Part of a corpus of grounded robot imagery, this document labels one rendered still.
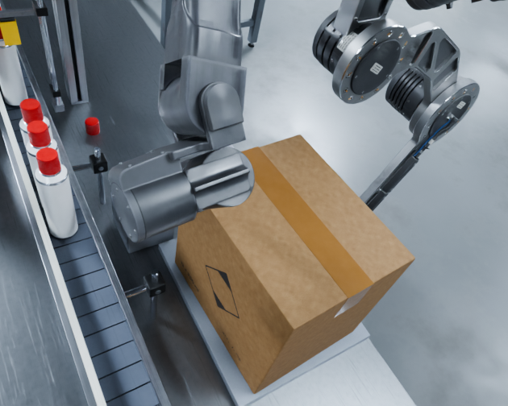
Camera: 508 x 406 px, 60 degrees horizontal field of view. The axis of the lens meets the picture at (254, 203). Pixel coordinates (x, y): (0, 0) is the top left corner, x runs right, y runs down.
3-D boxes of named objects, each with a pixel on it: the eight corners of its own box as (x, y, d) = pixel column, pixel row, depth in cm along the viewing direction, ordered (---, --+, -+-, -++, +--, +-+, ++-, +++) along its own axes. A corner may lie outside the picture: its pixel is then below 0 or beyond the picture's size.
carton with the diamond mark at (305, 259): (173, 261, 89) (182, 169, 69) (268, 221, 100) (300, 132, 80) (253, 395, 75) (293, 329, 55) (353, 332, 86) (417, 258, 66)
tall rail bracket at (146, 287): (120, 322, 81) (116, 276, 69) (157, 307, 84) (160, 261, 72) (126, 337, 79) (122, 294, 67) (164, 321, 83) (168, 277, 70)
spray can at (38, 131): (39, 197, 89) (16, 119, 74) (65, 191, 91) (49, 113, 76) (45, 216, 87) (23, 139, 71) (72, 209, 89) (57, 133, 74)
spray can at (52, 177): (47, 223, 86) (25, 147, 70) (74, 215, 88) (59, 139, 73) (53, 243, 83) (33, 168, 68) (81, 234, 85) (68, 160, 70)
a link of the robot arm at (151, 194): (236, 76, 38) (193, 85, 45) (106, 108, 32) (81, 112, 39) (264, 206, 41) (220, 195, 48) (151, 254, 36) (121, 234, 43)
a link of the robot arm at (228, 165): (267, 194, 42) (248, 138, 41) (206, 220, 39) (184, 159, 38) (235, 198, 48) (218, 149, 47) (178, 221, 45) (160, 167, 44)
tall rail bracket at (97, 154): (73, 205, 96) (63, 150, 83) (107, 196, 99) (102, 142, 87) (78, 216, 94) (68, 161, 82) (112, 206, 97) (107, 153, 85)
